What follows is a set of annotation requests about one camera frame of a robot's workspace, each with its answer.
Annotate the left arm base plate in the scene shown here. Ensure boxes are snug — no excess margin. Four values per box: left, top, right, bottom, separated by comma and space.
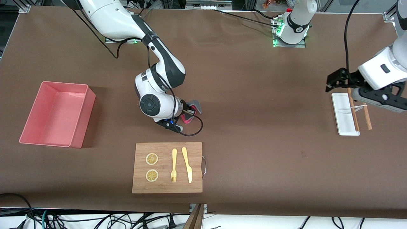
272, 16, 306, 48

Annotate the pink plastic bin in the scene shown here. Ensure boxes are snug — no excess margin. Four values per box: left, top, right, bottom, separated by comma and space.
19, 81, 96, 149

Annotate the grey and pink cloth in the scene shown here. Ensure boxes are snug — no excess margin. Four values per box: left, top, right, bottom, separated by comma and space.
181, 100, 202, 124

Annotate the white rectangular tray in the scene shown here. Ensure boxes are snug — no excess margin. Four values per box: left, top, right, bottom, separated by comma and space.
331, 93, 360, 136

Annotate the yellow plastic fork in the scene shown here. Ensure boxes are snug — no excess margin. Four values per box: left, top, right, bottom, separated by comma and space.
171, 149, 177, 183

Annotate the wooden cutting board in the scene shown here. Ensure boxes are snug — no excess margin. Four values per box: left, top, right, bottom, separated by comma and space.
132, 142, 203, 194

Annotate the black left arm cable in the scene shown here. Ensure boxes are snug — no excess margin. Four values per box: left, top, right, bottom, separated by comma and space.
344, 0, 361, 72

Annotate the yellow plastic knife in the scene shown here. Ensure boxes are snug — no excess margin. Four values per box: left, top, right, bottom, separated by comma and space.
182, 147, 193, 184

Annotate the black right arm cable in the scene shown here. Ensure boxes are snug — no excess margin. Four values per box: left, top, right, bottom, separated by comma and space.
146, 48, 203, 136

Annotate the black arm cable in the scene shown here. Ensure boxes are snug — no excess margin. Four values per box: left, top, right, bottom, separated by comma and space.
146, 48, 203, 136
344, 0, 361, 72

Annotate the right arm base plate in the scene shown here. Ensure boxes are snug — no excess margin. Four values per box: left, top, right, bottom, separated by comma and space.
105, 38, 143, 44

